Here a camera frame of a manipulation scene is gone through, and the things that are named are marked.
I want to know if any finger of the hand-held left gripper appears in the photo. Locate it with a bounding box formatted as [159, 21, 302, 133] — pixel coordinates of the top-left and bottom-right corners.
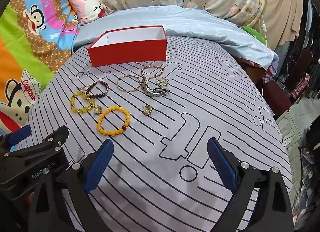
[10, 125, 70, 159]
[0, 125, 32, 158]

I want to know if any pink cartoon pillow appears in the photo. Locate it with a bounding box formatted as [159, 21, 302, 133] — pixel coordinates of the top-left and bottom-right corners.
[69, 0, 113, 26]

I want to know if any silver metal watch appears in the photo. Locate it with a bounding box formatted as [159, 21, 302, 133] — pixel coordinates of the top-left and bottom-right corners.
[140, 77, 171, 100]

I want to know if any light blue quilt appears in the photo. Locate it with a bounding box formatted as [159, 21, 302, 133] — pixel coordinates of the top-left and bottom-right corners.
[74, 5, 278, 69]

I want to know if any white cable with switch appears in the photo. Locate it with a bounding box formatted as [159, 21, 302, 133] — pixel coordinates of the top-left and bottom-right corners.
[251, 0, 268, 45]

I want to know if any beige hanging cloth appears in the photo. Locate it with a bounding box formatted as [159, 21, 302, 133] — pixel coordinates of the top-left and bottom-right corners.
[262, 0, 304, 48]

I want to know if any yellow crystal bracelet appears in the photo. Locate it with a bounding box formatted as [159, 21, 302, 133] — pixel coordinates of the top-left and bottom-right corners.
[70, 91, 93, 115]

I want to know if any grey striped bed sheet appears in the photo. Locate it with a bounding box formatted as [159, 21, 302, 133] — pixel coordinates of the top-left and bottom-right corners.
[22, 36, 293, 232]

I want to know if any dark purple bead bracelet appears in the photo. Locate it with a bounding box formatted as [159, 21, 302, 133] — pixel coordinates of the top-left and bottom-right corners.
[86, 80, 110, 101]

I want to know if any gold beaded bracelet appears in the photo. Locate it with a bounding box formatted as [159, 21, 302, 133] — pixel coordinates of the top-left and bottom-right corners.
[141, 66, 164, 80]

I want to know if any monkey printed blanket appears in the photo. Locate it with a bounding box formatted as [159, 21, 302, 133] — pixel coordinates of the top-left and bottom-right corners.
[0, 0, 83, 134]

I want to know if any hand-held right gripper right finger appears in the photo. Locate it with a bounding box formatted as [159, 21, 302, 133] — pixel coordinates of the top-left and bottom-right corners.
[207, 137, 294, 232]

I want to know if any dark red chair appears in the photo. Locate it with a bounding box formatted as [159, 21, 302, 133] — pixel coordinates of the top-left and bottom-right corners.
[262, 49, 314, 118]

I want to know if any thin gold bangle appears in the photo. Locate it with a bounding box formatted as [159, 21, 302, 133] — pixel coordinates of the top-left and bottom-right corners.
[117, 74, 141, 93]

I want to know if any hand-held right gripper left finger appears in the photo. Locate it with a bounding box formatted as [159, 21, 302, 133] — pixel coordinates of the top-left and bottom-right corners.
[27, 138, 115, 232]

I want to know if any orange yellow bead bracelet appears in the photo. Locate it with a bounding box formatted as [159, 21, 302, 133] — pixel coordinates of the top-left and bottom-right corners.
[97, 106, 131, 136]

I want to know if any green plastic object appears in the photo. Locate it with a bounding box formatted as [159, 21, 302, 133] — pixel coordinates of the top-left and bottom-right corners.
[241, 26, 267, 48]

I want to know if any red cardboard box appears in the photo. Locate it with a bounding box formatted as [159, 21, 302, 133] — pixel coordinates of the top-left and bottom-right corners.
[87, 25, 167, 67]

